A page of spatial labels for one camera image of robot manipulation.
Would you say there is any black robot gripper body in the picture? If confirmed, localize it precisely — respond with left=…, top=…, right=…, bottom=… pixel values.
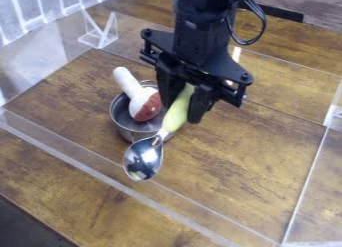
left=140, top=13, right=253, bottom=107

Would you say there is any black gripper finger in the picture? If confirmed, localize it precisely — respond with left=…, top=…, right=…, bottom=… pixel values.
left=156, top=64, right=185, bottom=108
left=186, top=84, right=217, bottom=124

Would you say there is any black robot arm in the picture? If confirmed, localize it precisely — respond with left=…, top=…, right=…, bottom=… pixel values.
left=140, top=0, right=265, bottom=124

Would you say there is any plush mushroom toy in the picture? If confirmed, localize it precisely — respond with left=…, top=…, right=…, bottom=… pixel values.
left=112, top=67, right=161, bottom=122

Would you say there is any small steel pot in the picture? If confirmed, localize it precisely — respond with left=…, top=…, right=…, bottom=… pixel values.
left=109, top=82, right=165, bottom=142

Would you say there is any black strip on table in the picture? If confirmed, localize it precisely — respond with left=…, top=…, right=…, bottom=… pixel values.
left=239, top=0, right=305, bottom=24

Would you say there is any clear acrylic triangular bracket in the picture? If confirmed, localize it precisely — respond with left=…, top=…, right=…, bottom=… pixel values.
left=77, top=10, right=118, bottom=49

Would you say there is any clear acrylic enclosure wall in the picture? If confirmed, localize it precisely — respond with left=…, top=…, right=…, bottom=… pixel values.
left=0, top=107, right=342, bottom=247

